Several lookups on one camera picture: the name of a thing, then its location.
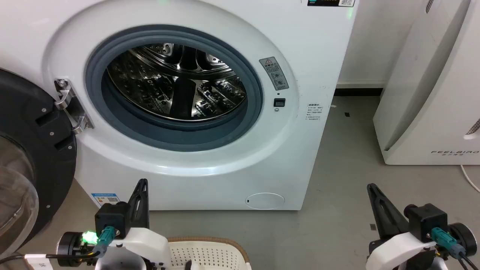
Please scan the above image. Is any black panel sticker with code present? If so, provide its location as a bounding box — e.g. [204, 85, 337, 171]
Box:
[307, 0, 355, 8]

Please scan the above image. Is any silver metal door hinge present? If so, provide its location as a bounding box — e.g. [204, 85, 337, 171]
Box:
[54, 78, 94, 135]

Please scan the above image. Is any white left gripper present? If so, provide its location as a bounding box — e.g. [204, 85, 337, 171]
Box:
[56, 178, 170, 270]

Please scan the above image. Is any grey rubber door gasket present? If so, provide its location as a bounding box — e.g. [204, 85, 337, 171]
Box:
[85, 25, 264, 153]

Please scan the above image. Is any small printed text label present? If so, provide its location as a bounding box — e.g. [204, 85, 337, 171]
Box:
[306, 103, 323, 123]

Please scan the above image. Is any white front-load washing machine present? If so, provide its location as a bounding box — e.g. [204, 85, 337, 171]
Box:
[0, 0, 359, 211]

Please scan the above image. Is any white perforated laundry basket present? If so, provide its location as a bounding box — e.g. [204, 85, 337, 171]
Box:
[166, 236, 252, 270]

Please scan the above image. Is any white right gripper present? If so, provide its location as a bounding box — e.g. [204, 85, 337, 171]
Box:
[366, 183, 478, 270]

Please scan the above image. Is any blue energy label sticker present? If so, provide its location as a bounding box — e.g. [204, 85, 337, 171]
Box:
[91, 193, 121, 209]

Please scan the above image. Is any black round washer door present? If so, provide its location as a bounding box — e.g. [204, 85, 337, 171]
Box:
[0, 68, 78, 256]

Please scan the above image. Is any round white filter cover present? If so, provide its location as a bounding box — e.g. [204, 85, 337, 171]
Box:
[245, 192, 285, 210]

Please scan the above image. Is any white air purifier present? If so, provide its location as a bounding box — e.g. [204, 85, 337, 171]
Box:
[373, 0, 480, 166]

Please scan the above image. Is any grey warning sticker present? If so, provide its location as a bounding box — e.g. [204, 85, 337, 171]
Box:
[259, 56, 290, 91]

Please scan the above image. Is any white floor cable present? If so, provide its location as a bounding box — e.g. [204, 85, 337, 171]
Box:
[460, 164, 480, 192]

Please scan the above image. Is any stainless steel washing machine drum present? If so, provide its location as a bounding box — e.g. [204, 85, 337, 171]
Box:
[106, 43, 248, 123]

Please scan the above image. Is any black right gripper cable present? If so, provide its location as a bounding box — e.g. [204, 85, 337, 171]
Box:
[430, 227, 480, 270]

